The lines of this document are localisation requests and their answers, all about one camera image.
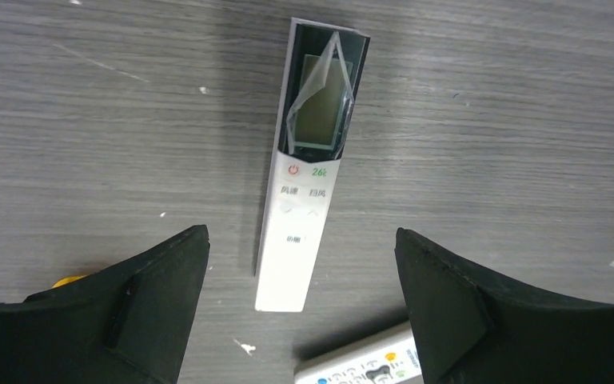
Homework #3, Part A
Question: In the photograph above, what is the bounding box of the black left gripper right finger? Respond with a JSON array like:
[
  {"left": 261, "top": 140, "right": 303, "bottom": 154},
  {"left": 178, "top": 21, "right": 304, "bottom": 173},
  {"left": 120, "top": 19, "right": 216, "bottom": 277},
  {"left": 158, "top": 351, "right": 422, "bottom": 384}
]
[{"left": 395, "top": 228, "right": 614, "bottom": 383}]

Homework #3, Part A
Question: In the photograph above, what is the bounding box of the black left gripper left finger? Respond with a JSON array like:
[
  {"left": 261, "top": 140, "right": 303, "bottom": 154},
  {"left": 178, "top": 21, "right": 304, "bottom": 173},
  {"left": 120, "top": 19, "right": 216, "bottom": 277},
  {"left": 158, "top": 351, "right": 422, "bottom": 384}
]
[{"left": 0, "top": 225, "right": 210, "bottom": 383}]

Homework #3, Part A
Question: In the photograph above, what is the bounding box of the slim white remote control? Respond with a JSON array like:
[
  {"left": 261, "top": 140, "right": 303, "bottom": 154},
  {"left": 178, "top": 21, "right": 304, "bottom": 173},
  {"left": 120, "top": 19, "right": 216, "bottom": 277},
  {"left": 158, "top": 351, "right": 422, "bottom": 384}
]
[{"left": 254, "top": 18, "right": 370, "bottom": 313}]

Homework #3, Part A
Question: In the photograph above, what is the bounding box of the orange yellow round toy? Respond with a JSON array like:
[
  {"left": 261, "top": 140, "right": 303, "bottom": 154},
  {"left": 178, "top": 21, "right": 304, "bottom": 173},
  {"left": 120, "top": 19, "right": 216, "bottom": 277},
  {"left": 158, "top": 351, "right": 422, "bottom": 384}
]
[{"left": 52, "top": 275, "right": 85, "bottom": 289}]

